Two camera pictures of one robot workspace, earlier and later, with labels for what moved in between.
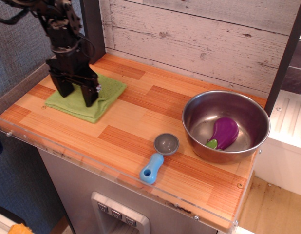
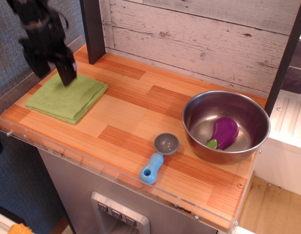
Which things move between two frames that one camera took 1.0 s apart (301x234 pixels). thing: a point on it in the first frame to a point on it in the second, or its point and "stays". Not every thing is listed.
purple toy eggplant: [225, 131] stays
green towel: [74, 104] to [65, 103]
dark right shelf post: [287, 57] stays
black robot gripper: [73, 62] to [47, 39]
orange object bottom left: [20, 228] stays
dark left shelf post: [92, 26] stays
